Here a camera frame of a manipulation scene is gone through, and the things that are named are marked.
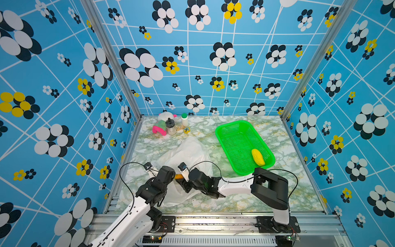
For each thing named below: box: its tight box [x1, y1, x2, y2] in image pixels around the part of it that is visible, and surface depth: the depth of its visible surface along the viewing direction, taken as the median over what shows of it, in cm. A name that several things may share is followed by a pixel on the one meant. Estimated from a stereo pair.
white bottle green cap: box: [181, 112, 189, 128], surface depth 111 cm
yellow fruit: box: [251, 148, 266, 167], surface depth 94 cm
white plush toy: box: [157, 111, 174, 122], surface depth 114 cm
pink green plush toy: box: [152, 119, 168, 136], surface depth 107 cm
